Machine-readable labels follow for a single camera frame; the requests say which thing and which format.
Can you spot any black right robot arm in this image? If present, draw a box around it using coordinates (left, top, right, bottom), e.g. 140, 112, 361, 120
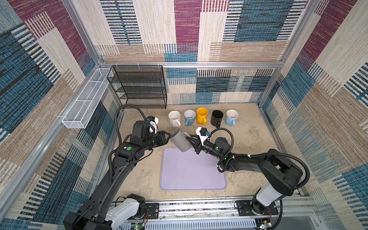
187, 135, 310, 215

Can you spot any white wire mesh basket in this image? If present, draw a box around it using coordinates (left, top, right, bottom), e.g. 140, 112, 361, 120
62, 68, 110, 129

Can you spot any black wire mesh shelf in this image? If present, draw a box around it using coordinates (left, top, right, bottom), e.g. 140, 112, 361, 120
107, 65, 167, 109

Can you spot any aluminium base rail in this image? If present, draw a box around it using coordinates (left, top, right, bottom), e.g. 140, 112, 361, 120
71, 195, 325, 230

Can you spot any teal dotted floral mug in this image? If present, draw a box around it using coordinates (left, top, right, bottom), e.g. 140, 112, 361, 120
184, 110, 196, 127

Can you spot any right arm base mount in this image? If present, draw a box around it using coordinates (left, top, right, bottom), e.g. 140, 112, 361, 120
234, 199, 279, 216

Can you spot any black mug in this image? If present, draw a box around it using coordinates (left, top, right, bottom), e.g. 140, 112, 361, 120
210, 110, 223, 128

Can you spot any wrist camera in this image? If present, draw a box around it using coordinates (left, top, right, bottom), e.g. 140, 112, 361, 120
196, 127, 210, 146
147, 116, 159, 135

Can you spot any lavender tray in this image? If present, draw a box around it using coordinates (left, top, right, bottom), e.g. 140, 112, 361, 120
160, 147, 227, 190

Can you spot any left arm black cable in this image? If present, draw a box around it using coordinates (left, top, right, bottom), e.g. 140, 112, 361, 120
107, 104, 149, 185

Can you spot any light blue mug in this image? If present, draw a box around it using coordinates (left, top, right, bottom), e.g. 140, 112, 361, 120
225, 109, 239, 126

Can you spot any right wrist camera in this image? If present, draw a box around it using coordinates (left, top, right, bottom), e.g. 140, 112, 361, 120
196, 127, 210, 146

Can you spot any white pink mug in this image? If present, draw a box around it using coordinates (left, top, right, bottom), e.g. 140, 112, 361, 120
168, 111, 181, 127

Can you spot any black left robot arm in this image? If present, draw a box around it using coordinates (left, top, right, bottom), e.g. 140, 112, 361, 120
63, 116, 171, 230

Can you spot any grey mug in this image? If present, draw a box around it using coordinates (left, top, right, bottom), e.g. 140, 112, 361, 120
170, 129, 192, 152

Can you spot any yellow mug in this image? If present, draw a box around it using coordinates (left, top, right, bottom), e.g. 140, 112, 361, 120
196, 107, 208, 125

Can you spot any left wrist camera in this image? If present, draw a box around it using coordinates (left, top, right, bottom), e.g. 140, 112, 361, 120
147, 116, 159, 135

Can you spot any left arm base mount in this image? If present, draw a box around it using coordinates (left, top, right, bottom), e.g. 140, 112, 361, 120
127, 194, 160, 220

